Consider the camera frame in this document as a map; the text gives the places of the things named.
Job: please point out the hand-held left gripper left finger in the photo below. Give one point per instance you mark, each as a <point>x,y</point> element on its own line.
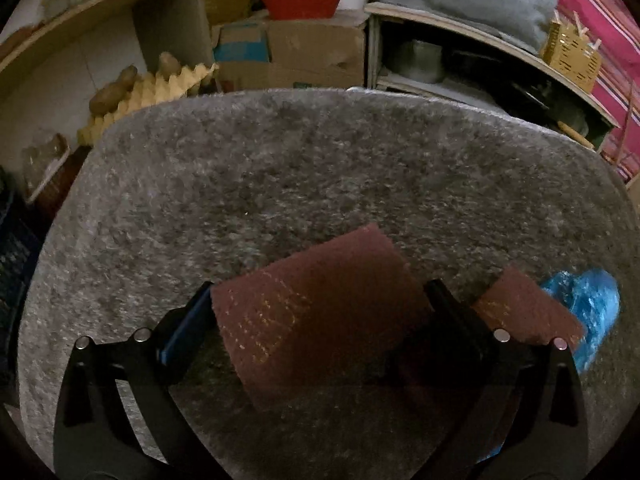
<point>185,330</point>

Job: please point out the yellow egg tray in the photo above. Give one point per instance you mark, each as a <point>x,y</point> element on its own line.
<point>145,95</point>

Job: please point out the low wooden cabinet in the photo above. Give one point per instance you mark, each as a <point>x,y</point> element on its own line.
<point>372,50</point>

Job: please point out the wooden shelf unit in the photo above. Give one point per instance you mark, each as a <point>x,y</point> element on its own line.
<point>170,25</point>

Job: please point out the pink striped blanket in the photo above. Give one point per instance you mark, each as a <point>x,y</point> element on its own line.
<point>615,35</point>

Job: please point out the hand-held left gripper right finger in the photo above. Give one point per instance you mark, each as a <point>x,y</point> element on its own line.
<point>465,325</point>

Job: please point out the grey fuzzy mat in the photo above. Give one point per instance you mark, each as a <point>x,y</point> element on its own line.
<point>300,160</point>

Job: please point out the blue plastic bag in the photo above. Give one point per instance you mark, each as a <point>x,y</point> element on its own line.
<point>595,305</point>

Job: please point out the grey pot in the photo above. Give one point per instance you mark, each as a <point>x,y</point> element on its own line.
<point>422,62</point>

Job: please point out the brown potato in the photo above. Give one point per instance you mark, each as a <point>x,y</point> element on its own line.
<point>170,64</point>
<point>112,92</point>

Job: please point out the dark red cloth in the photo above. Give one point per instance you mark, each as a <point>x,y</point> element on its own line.
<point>310,310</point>

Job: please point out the dark blue plastic crate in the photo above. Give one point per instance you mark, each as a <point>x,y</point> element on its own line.
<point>15,270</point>

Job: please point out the brown cardboard box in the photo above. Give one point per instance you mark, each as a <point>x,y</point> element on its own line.
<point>310,55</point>

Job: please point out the clear plastic bag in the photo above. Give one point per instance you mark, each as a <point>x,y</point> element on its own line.
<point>45,160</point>

